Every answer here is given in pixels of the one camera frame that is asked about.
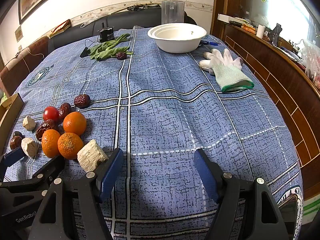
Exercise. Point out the clear plastic container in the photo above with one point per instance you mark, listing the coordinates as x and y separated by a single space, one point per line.
172 11

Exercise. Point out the blue pen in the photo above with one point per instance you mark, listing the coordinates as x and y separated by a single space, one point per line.
210 42

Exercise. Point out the small wall card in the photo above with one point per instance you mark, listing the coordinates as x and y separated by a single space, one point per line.
18 34

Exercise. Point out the dark grey sofa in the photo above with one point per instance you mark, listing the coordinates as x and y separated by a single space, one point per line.
130 20

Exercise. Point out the wooden sideboard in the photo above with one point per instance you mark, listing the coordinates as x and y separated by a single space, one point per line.
275 80

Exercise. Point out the red tomato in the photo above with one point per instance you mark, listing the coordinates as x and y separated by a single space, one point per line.
50 113

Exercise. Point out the clear plastic bag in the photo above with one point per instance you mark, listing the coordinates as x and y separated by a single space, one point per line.
311 57

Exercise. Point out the brown cardboard box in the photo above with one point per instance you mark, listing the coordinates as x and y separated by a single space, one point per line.
10 115

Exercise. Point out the white bowl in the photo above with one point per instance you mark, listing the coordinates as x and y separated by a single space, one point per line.
177 38

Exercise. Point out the brown upholstered chair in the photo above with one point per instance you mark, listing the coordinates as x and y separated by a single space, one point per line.
25 60

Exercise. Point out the speckled orange mandarin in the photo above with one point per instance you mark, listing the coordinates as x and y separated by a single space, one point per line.
70 146

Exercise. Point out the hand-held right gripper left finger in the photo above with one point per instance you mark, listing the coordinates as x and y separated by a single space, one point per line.
110 175

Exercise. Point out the white paper roll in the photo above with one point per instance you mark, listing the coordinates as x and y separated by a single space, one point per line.
260 31

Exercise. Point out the white flat box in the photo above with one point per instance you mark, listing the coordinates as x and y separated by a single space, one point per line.
228 17

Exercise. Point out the large pale yam chunk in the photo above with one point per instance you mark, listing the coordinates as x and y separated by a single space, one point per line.
92 155

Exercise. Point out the red flat box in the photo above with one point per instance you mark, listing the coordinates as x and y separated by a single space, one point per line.
60 27

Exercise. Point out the small pale yam chunk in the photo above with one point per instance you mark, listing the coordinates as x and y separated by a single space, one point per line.
29 123
29 147

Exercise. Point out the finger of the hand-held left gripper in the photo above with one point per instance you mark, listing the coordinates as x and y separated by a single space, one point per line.
50 167
12 157

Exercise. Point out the dried red date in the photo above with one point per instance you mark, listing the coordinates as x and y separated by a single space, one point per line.
40 133
121 55
82 100
52 124
65 110
15 142

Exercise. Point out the black electronic device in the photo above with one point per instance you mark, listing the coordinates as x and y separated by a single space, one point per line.
106 33

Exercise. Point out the green spinach leaves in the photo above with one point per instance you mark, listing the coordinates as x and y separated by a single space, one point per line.
107 48

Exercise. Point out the blue plaid tablecloth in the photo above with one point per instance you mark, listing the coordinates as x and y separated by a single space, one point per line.
175 105

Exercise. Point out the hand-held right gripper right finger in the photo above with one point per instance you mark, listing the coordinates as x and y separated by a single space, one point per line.
203 172

